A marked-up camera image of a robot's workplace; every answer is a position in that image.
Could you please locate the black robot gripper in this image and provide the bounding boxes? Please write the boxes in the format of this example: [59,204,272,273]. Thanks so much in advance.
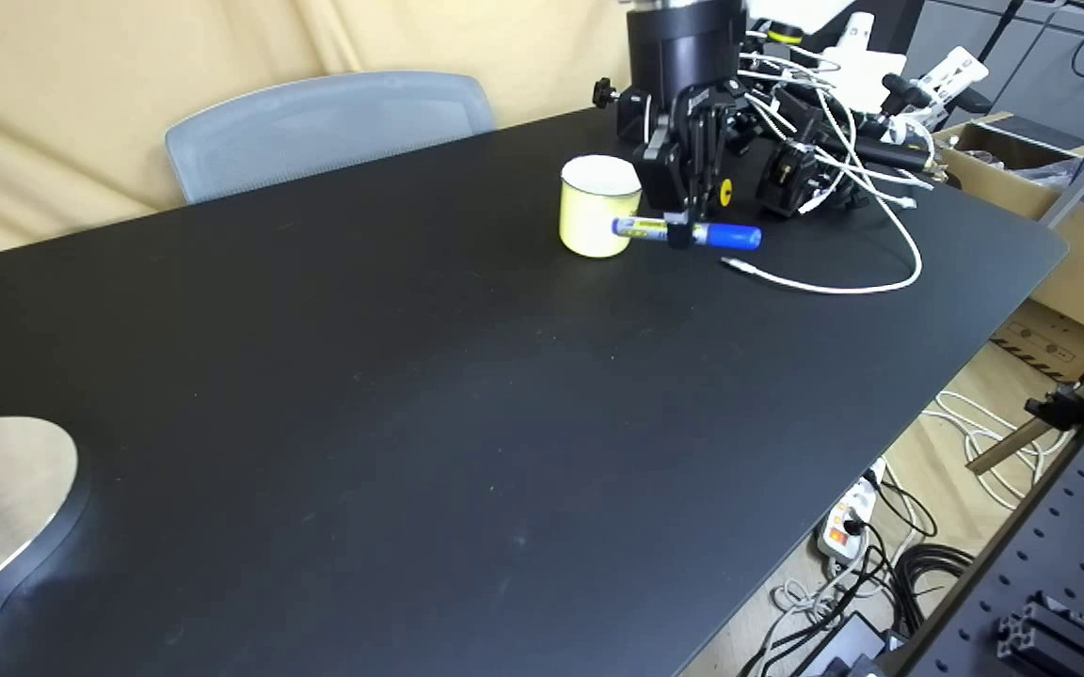
[625,0,749,239]

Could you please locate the blue marker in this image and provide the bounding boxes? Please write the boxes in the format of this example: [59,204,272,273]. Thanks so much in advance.
[611,216,768,258]

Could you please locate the yellow enamel mug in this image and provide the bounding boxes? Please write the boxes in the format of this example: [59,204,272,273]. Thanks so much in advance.
[553,151,648,263]

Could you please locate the white black handheld device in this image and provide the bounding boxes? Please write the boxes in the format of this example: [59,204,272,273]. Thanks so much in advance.
[877,43,997,128]

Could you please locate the grey chair backrest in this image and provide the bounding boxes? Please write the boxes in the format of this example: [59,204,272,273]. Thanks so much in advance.
[163,70,502,207]

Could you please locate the white power strip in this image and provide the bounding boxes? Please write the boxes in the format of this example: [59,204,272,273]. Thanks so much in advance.
[814,478,880,565]

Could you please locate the black perforated breadboard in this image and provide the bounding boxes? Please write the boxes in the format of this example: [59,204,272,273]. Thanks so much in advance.
[891,362,1084,677]

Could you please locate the beige cloth backdrop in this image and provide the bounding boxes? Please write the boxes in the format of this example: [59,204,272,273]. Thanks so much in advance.
[0,0,648,273]

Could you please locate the black camera mount pile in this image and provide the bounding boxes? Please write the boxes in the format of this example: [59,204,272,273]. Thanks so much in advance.
[612,72,947,221]

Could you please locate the loose white cable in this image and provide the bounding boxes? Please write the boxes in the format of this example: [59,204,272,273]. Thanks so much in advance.
[724,186,928,303]

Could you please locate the white cable bundle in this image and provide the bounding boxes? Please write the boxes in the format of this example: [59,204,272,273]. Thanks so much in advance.
[741,50,947,212]

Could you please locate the white floor cables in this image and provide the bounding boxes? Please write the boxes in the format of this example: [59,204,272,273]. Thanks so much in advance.
[923,388,1045,482]

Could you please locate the metal rail post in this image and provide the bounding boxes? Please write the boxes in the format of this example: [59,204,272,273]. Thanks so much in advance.
[965,328,1084,478]

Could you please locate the black floor cables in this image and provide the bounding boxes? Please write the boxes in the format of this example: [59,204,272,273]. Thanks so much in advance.
[741,463,991,677]

